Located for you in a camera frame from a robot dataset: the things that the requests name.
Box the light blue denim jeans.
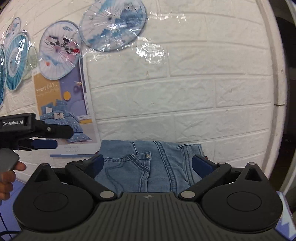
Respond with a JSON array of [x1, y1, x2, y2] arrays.
[[95, 140, 203, 195]]

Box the person's left hand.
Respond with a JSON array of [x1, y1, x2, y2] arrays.
[[0, 162, 27, 201]]

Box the bedding advertisement poster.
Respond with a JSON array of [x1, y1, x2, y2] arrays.
[[33, 60, 101, 158]]

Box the blue paper fan decoration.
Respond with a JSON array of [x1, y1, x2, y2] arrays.
[[1, 32, 30, 107]]

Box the white umbrella decoration red accents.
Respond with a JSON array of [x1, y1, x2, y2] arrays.
[[39, 20, 82, 80]]

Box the purple patterned bed sheet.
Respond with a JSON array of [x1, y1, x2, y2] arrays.
[[1, 180, 295, 240]]

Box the small pale umbrella decoration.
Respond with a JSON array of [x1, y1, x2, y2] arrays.
[[4, 17, 22, 48]]

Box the white blue landscape umbrella decoration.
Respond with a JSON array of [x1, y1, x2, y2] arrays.
[[79, 1, 147, 52]]

